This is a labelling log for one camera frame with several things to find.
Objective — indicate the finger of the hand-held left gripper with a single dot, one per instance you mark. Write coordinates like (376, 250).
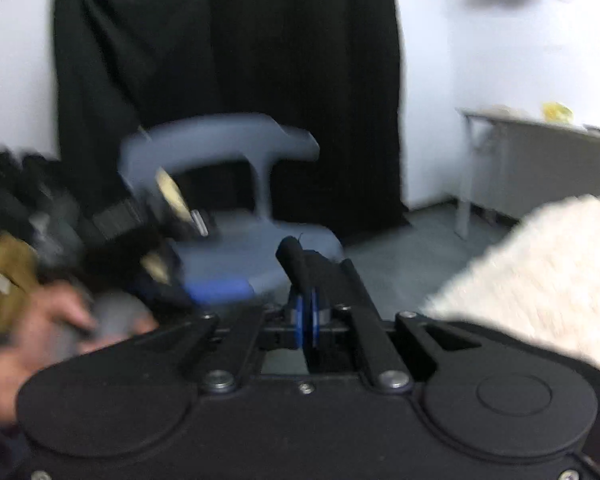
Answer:
(220, 292)

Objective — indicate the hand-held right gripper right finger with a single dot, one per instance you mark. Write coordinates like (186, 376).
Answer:
(320, 322)

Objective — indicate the person's left hand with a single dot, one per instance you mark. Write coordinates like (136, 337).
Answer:
(45, 320)

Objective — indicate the olive garment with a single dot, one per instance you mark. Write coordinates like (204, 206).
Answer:
(5, 265)

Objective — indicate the black curtain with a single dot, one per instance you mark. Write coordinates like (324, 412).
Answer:
(305, 85)

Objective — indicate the grey folding table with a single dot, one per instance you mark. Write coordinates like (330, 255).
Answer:
(530, 125)

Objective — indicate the cream fluffy blanket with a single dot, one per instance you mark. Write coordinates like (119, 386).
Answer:
(555, 270)

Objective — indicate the yellow box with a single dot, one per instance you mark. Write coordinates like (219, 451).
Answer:
(557, 111)

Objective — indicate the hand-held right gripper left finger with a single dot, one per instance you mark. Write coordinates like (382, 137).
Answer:
(297, 322)

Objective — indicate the pile of dark clothes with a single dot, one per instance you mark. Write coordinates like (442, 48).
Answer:
(20, 195)

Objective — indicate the blue-grey plastic chair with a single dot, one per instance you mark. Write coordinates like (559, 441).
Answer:
(260, 260)

